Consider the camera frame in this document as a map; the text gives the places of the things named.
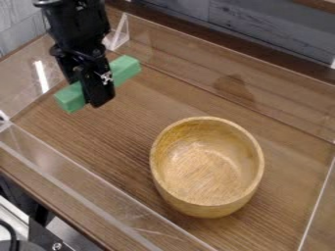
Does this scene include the clear acrylic tray wall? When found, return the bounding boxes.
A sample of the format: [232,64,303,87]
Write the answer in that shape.
[0,16,335,251]

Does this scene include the black equipment base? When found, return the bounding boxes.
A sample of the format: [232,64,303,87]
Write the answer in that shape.
[28,219,75,251]

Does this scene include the brown wooden bowl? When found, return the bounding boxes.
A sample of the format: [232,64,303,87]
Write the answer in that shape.
[150,117,266,219]

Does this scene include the black cable lower left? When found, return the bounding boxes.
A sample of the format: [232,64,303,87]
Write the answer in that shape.
[0,219,19,251]

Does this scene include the green rectangular block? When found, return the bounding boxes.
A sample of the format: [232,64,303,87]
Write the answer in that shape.
[53,55,142,113]

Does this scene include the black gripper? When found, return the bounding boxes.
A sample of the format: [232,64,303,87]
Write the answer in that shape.
[33,0,115,108]

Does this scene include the clear acrylic corner bracket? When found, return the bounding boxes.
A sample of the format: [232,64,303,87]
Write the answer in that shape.
[101,13,130,51]

